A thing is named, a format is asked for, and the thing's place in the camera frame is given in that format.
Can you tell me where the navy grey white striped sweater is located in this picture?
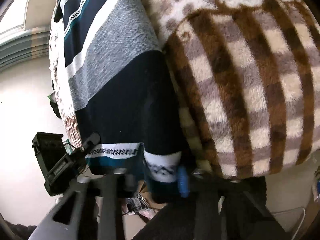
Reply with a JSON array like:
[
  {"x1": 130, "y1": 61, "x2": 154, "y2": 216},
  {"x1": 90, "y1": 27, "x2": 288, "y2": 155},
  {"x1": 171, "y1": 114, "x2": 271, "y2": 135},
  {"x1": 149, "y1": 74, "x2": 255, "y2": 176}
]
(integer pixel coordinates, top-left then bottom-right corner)
[{"x1": 50, "y1": 0, "x2": 190, "y2": 203}]

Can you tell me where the striped window curtain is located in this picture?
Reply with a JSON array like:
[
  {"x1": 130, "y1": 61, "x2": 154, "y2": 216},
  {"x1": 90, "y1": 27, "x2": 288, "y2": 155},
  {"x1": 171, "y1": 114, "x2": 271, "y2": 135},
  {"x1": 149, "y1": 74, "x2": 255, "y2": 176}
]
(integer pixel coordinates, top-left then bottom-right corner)
[{"x1": 1, "y1": 25, "x2": 50, "y2": 72}]

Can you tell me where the floral fleece bed blanket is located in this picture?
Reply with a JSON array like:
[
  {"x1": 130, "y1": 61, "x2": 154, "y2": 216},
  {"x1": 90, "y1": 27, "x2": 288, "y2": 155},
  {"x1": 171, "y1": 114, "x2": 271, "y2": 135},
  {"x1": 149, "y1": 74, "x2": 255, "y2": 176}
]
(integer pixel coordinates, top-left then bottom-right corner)
[{"x1": 48, "y1": 0, "x2": 320, "y2": 181}]

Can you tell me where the white cable on floor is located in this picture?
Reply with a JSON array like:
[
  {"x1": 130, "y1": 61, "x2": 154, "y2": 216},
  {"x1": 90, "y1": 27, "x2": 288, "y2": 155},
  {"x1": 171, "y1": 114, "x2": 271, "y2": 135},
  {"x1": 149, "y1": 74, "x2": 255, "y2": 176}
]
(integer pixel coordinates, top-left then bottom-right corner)
[{"x1": 271, "y1": 207, "x2": 307, "y2": 240}]

